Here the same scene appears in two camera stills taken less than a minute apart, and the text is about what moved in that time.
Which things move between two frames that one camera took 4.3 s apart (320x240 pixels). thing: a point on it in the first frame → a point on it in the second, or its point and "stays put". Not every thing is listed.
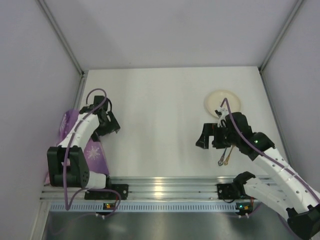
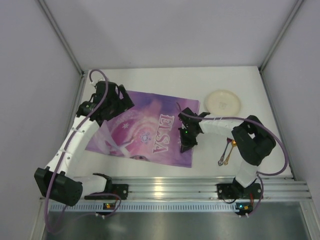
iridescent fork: (221, 161) stays put
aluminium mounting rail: (149, 188) stays put
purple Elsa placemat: (95, 157) → (148, 130)
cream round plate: (213, 101) stays put
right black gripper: (215, 136) → (187, 139)
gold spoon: (226, 161) stays put
